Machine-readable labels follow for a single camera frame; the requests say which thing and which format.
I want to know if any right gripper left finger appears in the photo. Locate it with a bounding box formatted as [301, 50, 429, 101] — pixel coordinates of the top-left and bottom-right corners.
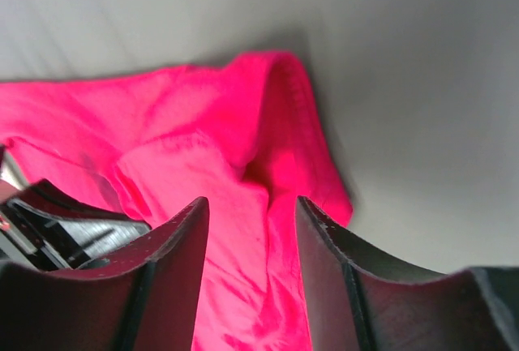
[1, 197, 209, 350]

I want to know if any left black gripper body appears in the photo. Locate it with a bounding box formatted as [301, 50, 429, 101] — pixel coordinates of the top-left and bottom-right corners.
[1, 179, 151, 272]

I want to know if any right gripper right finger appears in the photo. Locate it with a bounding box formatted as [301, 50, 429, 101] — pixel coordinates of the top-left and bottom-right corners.
[296, 197, 518, 350]

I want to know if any red t shirt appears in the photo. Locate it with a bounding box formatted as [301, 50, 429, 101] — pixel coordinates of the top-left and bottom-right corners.
[1, 52, 353, 350]

